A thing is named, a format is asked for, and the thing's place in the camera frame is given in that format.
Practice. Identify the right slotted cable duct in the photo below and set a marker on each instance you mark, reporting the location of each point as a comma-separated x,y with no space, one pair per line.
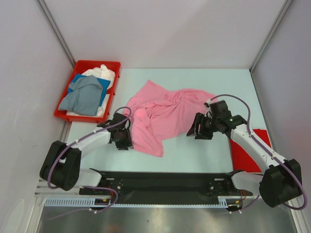
230,200

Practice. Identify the red folded t shirt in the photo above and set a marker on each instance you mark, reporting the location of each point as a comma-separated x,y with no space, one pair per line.
241,160

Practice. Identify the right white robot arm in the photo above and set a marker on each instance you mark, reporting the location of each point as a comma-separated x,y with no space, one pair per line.
281,180

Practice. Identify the white t shirt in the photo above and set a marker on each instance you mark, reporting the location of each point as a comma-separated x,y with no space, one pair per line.
103,73

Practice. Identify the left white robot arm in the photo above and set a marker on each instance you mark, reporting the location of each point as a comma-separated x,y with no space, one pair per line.
62,165

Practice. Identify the aluminium corner post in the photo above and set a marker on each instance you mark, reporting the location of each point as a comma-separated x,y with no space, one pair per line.
274,28
55,30

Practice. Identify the grey t shirt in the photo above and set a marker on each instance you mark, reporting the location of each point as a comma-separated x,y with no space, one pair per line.
84,98

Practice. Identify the pink t shirt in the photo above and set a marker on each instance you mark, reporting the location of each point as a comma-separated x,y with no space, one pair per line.
157,114

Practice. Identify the slotted cable duct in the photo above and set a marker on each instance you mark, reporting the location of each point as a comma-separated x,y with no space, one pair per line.
230,200
77,202

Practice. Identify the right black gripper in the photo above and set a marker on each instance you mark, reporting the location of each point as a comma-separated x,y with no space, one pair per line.
202,134

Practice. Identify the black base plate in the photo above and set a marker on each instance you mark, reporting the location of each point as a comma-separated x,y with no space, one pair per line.
165,188

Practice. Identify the red plastic bin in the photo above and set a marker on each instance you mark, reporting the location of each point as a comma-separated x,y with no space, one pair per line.
104,112

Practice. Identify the aluminium frame rail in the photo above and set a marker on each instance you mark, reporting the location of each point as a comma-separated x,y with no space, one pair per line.
42,190

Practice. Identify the left slotted cable duct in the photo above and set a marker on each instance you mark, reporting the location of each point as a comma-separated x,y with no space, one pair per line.
77,202

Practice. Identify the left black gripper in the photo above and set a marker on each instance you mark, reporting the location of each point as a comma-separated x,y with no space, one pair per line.
128,142

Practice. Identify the right aluminium corner post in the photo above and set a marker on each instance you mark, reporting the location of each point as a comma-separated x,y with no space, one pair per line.
274,28

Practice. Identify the blue t shirt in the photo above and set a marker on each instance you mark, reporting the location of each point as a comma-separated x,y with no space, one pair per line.
106,84

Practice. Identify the left aluminium corner post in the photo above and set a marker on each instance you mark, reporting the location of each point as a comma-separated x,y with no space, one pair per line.
55,30

